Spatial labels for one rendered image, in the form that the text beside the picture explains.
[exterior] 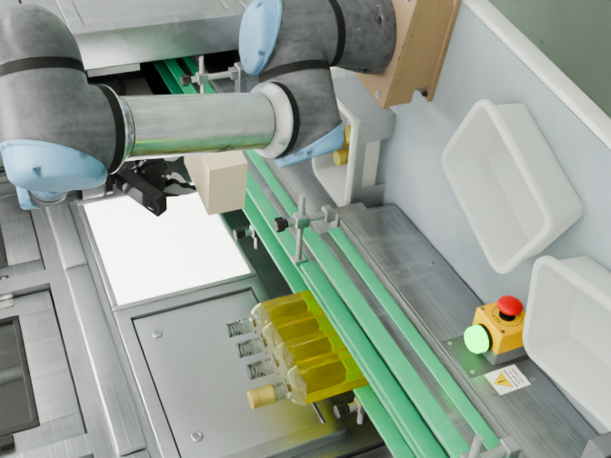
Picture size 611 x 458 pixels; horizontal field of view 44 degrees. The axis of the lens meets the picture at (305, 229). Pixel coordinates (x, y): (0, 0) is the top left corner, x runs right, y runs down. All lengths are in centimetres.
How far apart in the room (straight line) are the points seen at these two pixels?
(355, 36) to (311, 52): 9
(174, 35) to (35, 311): 84
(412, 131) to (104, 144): 68
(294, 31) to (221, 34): 101
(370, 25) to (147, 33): 99
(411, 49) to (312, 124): 22
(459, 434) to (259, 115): 55
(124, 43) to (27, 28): 117
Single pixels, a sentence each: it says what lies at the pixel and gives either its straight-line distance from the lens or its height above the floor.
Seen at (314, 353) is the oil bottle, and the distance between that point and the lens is 138.
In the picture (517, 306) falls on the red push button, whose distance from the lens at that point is 121.
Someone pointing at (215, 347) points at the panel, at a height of 115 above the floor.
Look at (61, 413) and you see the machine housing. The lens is 159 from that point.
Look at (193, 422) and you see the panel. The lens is 148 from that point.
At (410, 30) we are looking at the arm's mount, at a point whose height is 83.
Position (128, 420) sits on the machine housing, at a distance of 150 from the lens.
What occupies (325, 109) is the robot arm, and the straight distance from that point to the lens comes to 117.
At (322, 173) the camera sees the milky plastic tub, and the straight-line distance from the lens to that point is 166.
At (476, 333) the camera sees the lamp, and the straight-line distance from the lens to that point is 121.
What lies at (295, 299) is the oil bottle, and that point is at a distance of 149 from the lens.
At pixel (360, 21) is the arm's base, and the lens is 124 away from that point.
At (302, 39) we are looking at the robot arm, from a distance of 119.
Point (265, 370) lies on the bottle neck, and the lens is 138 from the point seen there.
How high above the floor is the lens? 146
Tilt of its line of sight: 20 degrees down
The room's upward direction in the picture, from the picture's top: 103 degrees counter-clockwise
